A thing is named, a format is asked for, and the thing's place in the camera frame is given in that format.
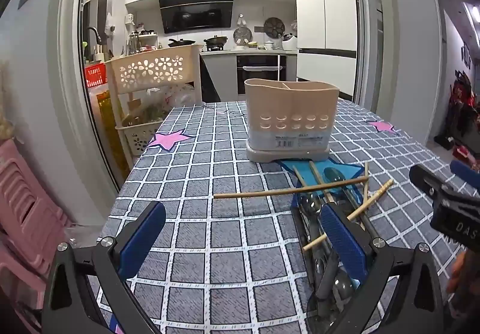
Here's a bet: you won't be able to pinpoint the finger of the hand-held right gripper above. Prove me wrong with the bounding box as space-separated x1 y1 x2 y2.
449 160 480 188
409 164 455 208

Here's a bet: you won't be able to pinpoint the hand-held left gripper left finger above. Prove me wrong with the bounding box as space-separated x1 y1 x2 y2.
41 201 167 334

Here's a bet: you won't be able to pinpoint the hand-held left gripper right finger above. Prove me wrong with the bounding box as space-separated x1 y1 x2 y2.
319 203 445 334

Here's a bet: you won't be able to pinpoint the beige plastic utensil holder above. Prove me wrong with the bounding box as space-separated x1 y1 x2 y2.
244 78 341 163

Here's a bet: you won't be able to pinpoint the person's right hand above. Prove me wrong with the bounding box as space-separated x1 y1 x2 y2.
446 249 480 294

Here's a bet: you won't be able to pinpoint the pink star paper cutout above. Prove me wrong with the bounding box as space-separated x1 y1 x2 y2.
146 129 194 152
365 120 398 135

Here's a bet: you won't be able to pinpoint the pile of red bags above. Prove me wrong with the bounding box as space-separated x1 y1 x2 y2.
448 70 480 140

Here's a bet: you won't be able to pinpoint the grey checked tablecloth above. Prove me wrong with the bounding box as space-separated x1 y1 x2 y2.
84 100 466 334

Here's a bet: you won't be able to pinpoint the blue star paper cutout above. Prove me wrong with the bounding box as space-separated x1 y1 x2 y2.
279 158 376 218

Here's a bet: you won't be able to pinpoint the yellow oil bottle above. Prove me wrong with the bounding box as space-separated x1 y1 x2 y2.
97 90 130 177

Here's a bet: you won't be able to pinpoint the pink plastic stool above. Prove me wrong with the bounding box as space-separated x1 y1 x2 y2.
0 139 70 320

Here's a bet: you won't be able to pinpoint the clear plastic bags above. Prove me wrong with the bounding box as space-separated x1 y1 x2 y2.
150 85 197 110

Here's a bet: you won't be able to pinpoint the beige flower-cutout shelf rack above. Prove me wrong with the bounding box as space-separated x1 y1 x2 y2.
105 45 205 170

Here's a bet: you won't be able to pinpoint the red plastic basket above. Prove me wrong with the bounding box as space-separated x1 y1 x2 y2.
85 63 109 89

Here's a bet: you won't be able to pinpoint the black built-in oven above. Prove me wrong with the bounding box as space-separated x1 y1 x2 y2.
236 54 287 95

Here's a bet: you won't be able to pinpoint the white refrigerator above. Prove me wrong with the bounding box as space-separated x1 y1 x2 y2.
294 0 359 98

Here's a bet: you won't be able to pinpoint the black lidded pot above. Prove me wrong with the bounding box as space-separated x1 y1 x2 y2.
203 34 229 48

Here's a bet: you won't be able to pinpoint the round metal steamer plate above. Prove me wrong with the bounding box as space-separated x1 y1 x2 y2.
233 27 253 46

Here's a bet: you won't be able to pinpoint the black range hood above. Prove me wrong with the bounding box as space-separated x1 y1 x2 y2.
158 0 235 34

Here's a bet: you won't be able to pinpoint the wall pictures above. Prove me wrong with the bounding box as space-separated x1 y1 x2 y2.
461 42 473 70

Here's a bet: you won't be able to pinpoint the dark round wall rack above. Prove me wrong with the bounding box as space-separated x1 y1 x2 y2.
263 16 286 38

